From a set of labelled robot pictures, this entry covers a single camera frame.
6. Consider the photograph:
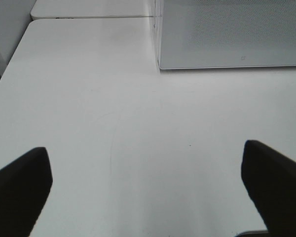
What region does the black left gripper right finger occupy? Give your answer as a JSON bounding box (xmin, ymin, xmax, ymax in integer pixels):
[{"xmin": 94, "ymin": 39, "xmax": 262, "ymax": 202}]
[{"xmin": 241, "ymin": 140, "xmax": 296, "ymax": 237}]

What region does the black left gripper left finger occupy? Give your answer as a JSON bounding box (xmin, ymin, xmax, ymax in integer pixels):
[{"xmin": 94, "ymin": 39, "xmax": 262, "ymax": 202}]
[{"xmin": 0, "ymin": 147, "xmax": 52, "ymax": 237}]

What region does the white microwave door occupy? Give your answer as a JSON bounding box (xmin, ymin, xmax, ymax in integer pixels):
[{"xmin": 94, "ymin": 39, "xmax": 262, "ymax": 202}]
[{"xmin": 155, "ymin": 0, "xmax": 296, "ymax": 70}]

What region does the white microwave oven body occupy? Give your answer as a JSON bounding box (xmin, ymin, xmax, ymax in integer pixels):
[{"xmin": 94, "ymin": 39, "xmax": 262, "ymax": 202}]
[{"xmin": 148, "ymin": 0, "xmax": 164, "ymax": 69}]

